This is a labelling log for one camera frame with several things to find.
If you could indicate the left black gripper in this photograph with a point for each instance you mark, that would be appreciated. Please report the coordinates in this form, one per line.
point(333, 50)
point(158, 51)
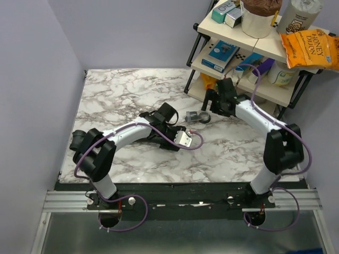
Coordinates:
point(175, 129)

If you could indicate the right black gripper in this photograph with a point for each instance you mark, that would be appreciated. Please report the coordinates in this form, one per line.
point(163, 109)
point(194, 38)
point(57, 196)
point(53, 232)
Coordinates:
point(210, 94)

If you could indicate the clear plastic pipe fitting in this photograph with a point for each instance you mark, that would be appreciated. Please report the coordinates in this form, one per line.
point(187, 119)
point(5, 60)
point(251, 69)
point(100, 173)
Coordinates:
point(197, 116)

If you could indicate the grey T pipe fitting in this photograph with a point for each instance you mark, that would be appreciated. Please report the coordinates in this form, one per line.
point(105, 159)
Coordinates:
point(77, 139)

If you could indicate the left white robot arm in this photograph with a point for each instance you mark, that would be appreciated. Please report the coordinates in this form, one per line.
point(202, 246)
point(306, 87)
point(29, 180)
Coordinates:
point(95, 150)

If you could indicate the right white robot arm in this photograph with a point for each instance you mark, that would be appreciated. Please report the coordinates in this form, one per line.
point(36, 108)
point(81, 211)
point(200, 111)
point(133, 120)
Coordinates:
point(283, 147)

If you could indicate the orange snack bag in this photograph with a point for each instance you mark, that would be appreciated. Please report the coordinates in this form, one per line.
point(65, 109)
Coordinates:
point(208, 81)

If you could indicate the blue product box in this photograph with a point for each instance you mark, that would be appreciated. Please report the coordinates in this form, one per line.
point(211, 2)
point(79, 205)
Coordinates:
point(220, 54)

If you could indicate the blue white carton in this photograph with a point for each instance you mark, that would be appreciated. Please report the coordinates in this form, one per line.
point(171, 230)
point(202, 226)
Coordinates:
point(245, 64)

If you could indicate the cream tiered shelf rack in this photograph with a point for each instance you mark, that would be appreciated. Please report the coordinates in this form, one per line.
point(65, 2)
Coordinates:
point(210, 32)

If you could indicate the purple white carton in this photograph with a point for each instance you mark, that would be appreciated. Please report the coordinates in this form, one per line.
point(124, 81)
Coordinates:
point(263, 69)

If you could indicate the white round container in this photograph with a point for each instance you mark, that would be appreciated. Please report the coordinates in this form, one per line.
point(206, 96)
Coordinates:
point(280, 74)

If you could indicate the silver small box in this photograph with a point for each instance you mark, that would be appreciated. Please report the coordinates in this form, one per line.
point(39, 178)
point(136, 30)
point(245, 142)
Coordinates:
point(233, 17)

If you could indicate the teal green box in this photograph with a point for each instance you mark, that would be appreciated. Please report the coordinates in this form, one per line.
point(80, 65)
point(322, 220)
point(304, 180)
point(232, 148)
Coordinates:
point(219, 12)

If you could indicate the white tub brown lid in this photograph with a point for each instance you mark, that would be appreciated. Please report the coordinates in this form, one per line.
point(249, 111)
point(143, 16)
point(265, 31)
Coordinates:
point(257, 16)

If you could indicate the orange honey dijon chip bag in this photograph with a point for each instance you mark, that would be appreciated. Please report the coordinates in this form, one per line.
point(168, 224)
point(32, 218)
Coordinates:
point(311, 49)

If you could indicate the grey cylindrical canister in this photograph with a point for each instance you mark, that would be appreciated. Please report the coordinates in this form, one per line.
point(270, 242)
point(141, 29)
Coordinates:
point(299, 15)

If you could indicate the aluminium frame rail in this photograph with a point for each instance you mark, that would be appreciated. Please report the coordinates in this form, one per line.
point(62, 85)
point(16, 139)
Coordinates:
point(67, 201)

